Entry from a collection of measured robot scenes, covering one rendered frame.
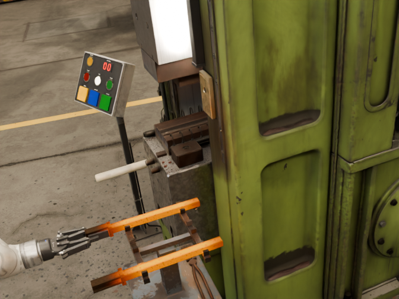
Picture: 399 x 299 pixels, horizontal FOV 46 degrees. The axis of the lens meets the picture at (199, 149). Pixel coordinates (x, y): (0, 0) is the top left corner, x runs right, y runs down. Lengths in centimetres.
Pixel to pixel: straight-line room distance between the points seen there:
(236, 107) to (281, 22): 33
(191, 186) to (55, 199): 176
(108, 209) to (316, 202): 171
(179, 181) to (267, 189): 38
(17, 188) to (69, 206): 55
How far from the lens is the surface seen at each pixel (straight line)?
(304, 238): 231
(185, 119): 226
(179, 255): 159
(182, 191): 208
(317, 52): 182
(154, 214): 176
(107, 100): 250
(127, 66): 247
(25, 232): 347
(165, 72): 197
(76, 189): 371
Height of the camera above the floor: 205
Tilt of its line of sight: 32 degrees down
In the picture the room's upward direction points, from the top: 7 degrees counter-clockwise
